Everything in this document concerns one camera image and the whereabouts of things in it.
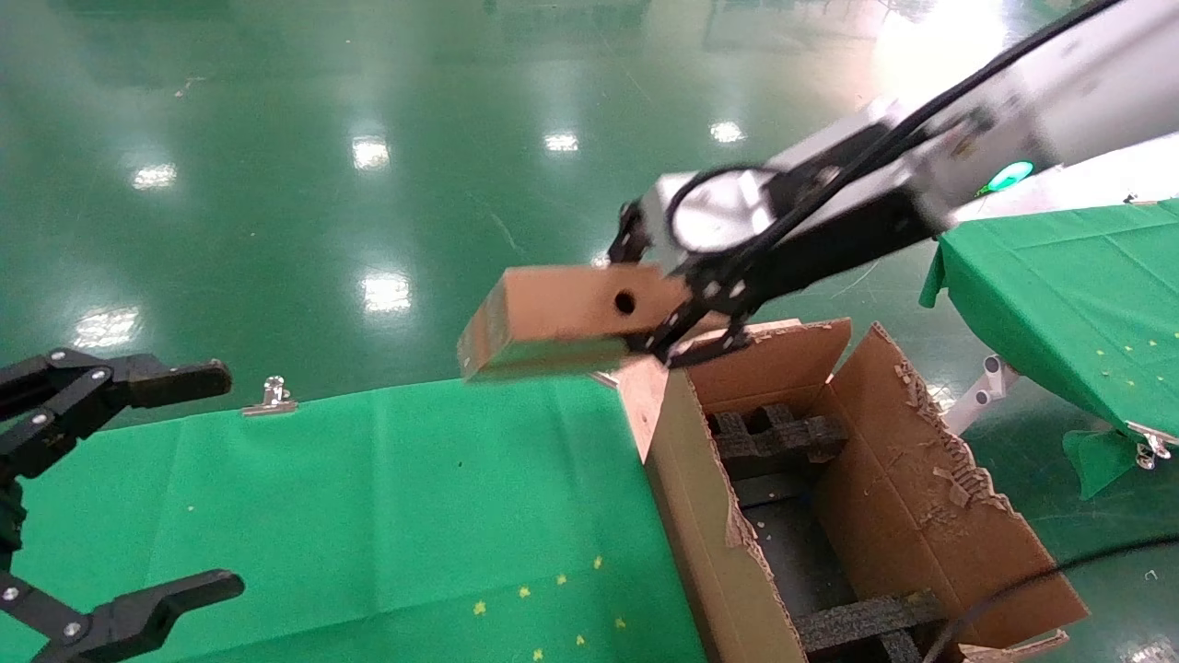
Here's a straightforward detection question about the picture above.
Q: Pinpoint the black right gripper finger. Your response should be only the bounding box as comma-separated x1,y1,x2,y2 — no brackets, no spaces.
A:
645,276,749,369
608,201,687,277

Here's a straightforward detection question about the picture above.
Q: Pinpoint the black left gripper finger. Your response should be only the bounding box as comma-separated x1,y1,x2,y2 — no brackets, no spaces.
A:
0,568,246,663
0,348,233,480

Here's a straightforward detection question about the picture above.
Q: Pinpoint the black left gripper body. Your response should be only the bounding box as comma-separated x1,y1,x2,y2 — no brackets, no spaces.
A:
0,479,24,553

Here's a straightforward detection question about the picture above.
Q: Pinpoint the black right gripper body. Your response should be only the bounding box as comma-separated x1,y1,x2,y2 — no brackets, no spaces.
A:
686,189,950,314

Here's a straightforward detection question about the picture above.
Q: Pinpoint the long cardboard box with hole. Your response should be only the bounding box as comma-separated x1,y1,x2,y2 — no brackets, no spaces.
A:
458,264,692,383

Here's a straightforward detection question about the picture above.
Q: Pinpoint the open brown cardboard carton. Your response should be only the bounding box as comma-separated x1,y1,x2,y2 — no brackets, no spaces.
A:
615,318,1091,663

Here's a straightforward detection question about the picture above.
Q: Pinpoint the black foam insert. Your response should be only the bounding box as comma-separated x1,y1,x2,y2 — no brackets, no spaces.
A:
709,403,850,464
794,592,950,663

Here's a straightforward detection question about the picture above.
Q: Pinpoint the green table cloth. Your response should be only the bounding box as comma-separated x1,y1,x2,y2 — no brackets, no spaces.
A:
0,368,708,663
919,198,1179,503

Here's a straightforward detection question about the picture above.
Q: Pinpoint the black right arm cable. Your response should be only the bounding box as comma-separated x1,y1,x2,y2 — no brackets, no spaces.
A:
663,0,1126,259

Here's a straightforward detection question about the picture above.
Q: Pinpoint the black hanging cable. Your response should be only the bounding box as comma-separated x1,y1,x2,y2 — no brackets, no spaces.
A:
921,534,1179,663

